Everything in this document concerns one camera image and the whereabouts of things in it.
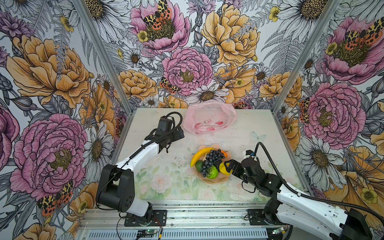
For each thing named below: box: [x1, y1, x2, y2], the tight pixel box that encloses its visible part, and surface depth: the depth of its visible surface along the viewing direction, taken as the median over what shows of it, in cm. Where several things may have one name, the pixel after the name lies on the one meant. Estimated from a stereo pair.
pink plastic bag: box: [183, 100, 237, 136], surface depth 111 cm
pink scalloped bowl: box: [191, 144, 232, 184], surface depth 87 cm
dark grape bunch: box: [201, 149, 226, 178], surface depth 85 cm
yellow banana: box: [190, 147, 215, 167], surface depth 91 cm
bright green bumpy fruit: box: [206, 165, 219, 179], surface depth 85 cm
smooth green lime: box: [195, 160, 204, 173], surface depth 87 cm
